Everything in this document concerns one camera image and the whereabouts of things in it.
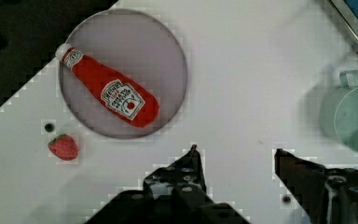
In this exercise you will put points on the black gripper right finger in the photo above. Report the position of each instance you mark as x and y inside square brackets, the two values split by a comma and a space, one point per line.
[328, 195]

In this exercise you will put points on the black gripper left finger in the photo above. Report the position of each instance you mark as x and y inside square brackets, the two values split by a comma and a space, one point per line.
[175, 194]

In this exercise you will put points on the mint green mug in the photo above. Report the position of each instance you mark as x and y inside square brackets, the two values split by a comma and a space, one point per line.
[338, 115]

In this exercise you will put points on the red plush ketchup bottle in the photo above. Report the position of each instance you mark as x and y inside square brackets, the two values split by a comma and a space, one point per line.
[117, 93]

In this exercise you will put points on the red toy strawberry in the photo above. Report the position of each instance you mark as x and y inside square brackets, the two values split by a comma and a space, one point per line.
[64, 147]

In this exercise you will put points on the grey round plate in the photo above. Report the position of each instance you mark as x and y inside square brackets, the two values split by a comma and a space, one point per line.
[140, 47]

